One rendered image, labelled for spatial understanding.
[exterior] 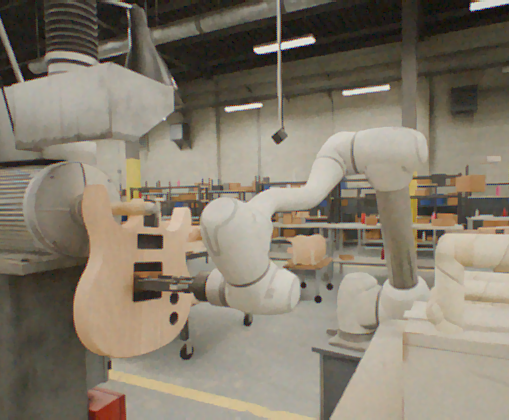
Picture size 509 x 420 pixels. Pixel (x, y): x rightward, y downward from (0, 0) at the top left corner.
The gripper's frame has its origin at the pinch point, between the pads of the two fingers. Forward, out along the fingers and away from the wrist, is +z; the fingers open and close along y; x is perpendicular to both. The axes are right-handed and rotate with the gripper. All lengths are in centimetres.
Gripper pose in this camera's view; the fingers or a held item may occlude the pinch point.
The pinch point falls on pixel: (149, 281)
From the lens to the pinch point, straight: 101.1
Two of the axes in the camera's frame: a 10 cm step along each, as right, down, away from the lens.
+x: 0.3, -10.0, 0.8
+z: -9.2, 0.0, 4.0
